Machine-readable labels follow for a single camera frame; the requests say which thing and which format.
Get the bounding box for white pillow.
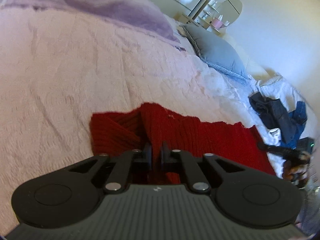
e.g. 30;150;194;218
224;34;278;80

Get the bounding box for person's right hand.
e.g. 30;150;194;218
282;154;313;187

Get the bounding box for small white shelf organizer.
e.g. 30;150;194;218
197;0;225;27

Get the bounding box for white nightstand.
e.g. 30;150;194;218
176;12;225;37

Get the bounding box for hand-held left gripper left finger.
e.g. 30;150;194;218
67;142;152;193

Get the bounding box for purple fleece blanket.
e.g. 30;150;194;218
0;0;187;52

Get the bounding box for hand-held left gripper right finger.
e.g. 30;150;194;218
160;141;247;193

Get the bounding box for blue striped pillow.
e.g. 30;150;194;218
260;74;308;105

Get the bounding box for red knitted sweater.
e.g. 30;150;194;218
89;102;277;184

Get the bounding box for round mirror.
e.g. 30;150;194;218
220;0;243;25

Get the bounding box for black garment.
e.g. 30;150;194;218
249;92;273;115

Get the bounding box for dark grey garment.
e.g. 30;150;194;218
260;99;299;143

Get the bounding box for blue-grey cushion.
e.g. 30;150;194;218
184;24;250;80

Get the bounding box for blue denim jeans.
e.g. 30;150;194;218
280;101;308;148

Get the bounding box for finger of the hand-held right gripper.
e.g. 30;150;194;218
257;141;302;161

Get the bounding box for white garment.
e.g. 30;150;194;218
267;128;282;145

